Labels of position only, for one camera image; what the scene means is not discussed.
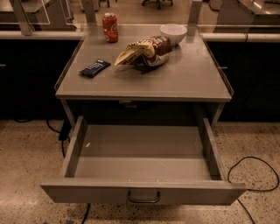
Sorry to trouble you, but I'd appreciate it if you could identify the grey top drawer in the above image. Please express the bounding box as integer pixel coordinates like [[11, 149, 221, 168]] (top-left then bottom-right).
[[41, 118, 246, 205]]

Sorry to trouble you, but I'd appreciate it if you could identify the dark blue snack bar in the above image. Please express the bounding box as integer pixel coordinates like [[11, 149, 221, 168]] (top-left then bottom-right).
[[80, 59, 110, 78]]

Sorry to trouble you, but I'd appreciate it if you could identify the black power adapter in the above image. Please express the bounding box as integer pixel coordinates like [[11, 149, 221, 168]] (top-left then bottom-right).
[[59, 120, 72, 141]]

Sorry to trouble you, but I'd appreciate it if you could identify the black cable left floor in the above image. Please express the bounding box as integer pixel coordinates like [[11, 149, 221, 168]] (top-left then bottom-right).
[[13, 117, 91, 224]]

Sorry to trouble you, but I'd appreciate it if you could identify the office chair base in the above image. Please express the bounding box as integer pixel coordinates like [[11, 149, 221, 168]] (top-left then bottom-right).
[[141, 0, 173, 10]]

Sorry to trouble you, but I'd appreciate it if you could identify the white horizontal rail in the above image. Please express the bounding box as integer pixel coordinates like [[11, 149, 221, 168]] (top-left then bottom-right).
[[0, 31, 280, 43]]

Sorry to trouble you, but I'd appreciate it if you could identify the black cable right floor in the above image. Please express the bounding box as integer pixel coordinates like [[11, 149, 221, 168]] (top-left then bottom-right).
[[227, 156, 280, 224]]

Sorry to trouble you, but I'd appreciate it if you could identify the brown chip bag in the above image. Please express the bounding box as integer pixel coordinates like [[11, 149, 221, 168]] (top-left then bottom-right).
[[115, 36, 172, 67]]

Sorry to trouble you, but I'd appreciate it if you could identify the red soda can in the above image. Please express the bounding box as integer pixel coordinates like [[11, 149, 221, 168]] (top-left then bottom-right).
[[102, 12, 118, 43]]

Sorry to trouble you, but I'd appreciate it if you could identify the black cable floor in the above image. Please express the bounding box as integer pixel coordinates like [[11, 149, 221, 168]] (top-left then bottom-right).
[[227, 156, 280, 224], [13, 117, 91, 224]]

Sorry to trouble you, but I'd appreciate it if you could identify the white bowl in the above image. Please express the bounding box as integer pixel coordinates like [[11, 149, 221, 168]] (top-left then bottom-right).
[[160, 24, 187, 46]]

